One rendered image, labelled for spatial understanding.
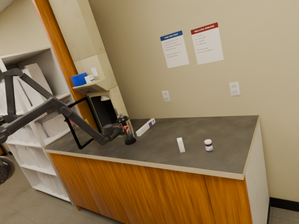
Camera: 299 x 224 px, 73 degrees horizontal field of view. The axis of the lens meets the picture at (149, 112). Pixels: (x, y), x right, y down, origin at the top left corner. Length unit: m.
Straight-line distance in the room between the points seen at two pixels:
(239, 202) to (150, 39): 1.42
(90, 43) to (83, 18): 0.19
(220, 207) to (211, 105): 0.83
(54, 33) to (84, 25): 0.36
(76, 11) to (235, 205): 1.73
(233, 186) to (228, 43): 0.99
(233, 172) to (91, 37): 1.38
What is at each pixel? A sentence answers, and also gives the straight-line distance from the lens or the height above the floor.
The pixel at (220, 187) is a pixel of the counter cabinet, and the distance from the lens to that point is 1.34.
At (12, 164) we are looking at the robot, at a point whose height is 1.13.
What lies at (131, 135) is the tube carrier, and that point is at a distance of 1.72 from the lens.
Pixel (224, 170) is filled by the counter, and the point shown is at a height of 0.94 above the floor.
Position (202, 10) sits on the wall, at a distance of 1.70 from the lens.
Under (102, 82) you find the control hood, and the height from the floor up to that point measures 1.49.
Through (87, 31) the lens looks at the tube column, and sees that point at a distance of 1.76.
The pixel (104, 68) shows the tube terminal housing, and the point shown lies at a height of 1.59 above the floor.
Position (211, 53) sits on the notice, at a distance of 1.71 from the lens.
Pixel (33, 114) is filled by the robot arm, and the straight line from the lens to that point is 1.44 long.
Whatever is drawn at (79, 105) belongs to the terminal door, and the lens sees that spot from 1.92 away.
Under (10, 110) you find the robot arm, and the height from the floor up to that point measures 1.50.
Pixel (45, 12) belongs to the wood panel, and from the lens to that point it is 2.06.
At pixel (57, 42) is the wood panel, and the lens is 2.02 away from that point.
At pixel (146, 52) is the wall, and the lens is 1.96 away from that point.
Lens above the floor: 1.69
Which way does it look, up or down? 18 degrees down
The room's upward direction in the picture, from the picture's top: 17 degrees counter-clockwise
